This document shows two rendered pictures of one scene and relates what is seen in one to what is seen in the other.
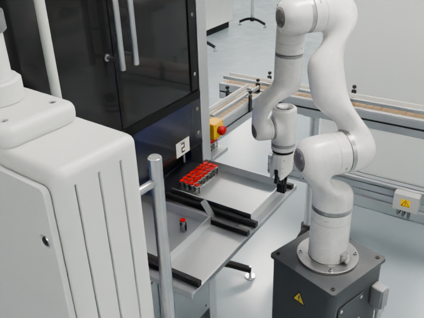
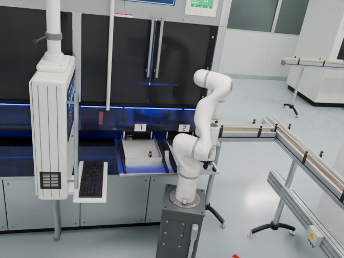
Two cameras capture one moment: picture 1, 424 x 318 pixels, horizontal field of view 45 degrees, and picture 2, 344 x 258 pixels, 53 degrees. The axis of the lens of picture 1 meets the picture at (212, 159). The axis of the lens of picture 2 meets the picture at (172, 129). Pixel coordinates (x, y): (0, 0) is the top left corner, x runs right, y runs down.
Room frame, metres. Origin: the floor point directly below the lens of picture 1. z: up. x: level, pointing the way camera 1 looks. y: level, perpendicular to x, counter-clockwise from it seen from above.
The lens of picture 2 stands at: (-0.13, -1.36, 2.15)
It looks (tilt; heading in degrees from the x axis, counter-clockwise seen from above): 26 degrees down; 40
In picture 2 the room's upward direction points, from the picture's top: 8 degrees clockwise
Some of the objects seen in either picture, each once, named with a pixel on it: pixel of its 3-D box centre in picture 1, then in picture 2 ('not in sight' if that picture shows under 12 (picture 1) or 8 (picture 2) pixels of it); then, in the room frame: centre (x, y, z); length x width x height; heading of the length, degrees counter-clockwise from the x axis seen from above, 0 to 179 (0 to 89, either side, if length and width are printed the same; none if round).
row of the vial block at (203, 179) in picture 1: (204, 178); not in sight; (1.71, 0.03, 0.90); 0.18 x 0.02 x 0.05; 146
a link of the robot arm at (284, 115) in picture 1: (282, 124); (211, 133); (1.60, -0.25, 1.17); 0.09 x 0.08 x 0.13; 108
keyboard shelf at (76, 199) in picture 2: not in sight; (85, 180); (0.96, 0.24, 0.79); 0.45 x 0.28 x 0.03; 52
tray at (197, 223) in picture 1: (147, 225); (140, 147); (1.42, 0.22, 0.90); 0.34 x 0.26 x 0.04; 56
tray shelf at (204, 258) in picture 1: (194, 213); (164, 155); (1.53, 0.07, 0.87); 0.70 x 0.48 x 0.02; 146
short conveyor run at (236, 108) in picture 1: (220, 114); (237, 130); (2.30, -0.05, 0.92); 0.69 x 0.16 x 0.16; 146
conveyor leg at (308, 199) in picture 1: (310, 176); (284, 194); (2.46, -0.55, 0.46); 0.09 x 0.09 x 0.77; 56
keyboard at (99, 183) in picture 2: not in sight; (92, 177); (0.99, 0.21, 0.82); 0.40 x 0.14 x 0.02; 52
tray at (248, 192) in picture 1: (228, 188); (188, 155); (1.64, -0.06, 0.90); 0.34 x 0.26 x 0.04; 56
